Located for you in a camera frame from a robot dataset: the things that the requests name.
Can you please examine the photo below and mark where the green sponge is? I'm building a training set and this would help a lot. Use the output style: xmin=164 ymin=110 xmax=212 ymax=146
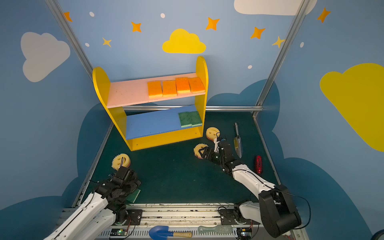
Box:
xmin=189 ymin=111 xmax=203 ymax=127
xmin=126 ymin=189 xmax=141 ymax=204
xmin=179 ymin=112 xmax=192 ymax=128

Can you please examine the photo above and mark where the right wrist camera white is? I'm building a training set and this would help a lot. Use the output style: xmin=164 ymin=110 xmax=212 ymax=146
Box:
xmin=213 ymin=138 xmax=220 ymax=153

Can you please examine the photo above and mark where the yellow smiley sponge centre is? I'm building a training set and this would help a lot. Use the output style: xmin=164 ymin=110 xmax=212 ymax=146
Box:
xmin=194 ymin=144 xmax=208 ymax=159

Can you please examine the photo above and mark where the yellow shelf with pink and blue boards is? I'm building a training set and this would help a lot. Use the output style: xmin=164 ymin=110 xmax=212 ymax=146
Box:
xmin=93 ymin=56 xmax=209 ymax=151

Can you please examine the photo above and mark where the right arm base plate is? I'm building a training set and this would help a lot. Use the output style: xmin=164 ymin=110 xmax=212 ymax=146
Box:
xmin=218 ymin=207 xmax=251 ymax=225

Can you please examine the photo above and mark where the red bottle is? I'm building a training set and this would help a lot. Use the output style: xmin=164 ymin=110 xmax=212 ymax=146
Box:
xmin=255 ymin=156 xmax=263 ymax=176

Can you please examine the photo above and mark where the circuit board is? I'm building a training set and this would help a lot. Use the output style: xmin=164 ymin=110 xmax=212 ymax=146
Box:
xmin=236 ymin=228 xmax=253 ymax=240
xmin=109 ymin=229 xmax=128 ymax=239

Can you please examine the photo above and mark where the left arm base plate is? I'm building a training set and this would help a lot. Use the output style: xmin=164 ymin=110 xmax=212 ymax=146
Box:
xmin=114 ymin=209 xmax=143 ymax=226

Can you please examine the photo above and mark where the yellow smiley sponge near shelf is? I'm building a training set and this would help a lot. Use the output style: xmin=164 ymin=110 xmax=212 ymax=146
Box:
xmin=206 ymin=127 xmax=220 ymax=142

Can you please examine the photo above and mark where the yellow smiley sponge left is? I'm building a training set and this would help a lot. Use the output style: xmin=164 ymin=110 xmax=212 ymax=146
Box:
xmin=112 ymin=154 xmax=131 ymax=171

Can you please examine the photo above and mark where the metal trowel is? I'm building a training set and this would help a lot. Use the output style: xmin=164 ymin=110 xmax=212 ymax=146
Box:
xmin=234 ymin=123 xmax=243 ymax=159

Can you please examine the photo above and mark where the left circuit board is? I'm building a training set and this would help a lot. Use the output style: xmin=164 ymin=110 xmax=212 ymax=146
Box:
xmin=109 ymin=229 xmax=128 ymax=239

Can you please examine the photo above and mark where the orange sponge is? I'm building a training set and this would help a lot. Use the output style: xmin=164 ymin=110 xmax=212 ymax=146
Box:
xmin=147 ymin=81 xmax=163 ymax=99
xmin=176 ymin=77 xmax=191 ymax=95
xmin=163 ymin=80 xmax=178 ymax=98
xmin=188 ymin=77 xmax=206 ymax=94

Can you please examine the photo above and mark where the aluminium frame rail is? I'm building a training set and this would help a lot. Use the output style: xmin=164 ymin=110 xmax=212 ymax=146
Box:
xmin=123 ymin=105 xmax=264 ymax=112

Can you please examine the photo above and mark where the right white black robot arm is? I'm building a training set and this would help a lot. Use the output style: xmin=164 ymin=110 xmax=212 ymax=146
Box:
xmin=194 ymin=141 xmax=302 ymax=238

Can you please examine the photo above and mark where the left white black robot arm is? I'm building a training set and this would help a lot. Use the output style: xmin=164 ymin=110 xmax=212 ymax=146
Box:
xmin=46 ymin=167 xmax=141 ymax=240

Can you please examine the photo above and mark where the right circuit board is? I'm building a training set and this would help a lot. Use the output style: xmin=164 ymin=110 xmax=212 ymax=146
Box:
xmin=236 ymin=228 xmax=253 ymax=240

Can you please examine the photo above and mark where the blue toy shovel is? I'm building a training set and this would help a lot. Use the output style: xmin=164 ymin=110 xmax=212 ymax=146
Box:
xmin=149 ymin=226 xmax=193 ymax=240

